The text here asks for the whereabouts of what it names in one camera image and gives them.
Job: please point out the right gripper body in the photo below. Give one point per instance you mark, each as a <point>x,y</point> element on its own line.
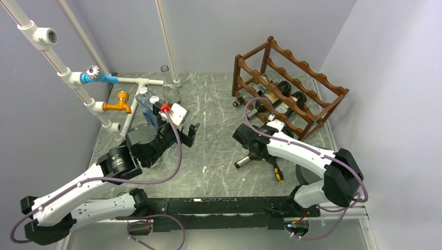
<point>270,159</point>

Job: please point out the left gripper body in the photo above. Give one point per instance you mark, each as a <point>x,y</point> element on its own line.
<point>167,134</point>

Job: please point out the dark green wine bottle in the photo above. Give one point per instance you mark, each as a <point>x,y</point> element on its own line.
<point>248,158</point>

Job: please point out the labelled dark wine bottle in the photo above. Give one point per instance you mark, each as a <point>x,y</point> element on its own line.
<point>285,89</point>

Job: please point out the blue square bottle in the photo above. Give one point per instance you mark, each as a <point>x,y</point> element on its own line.
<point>153,110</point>

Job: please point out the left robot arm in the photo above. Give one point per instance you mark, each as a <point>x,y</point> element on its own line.
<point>56,215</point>

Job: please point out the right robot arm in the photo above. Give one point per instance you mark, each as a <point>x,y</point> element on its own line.
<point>339,175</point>

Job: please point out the clear tall empty bottle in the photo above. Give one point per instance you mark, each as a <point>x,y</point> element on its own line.
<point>170,91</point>

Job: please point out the clear stoppered glass bottle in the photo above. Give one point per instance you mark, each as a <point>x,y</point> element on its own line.
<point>143,98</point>

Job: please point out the wooden wine rack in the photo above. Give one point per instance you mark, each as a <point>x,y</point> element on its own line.
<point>244,76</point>

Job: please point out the yellow black screwdriver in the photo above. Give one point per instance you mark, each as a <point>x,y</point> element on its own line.
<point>278,173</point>

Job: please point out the orange brass tap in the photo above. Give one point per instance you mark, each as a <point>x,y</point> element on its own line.
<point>121,105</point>

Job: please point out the blue tap valve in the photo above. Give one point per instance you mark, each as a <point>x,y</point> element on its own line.
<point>95,74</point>

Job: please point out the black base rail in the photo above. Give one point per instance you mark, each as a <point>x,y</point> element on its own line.
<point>271,212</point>

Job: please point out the white pvc pipe frame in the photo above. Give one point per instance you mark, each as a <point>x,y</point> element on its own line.
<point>43,39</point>

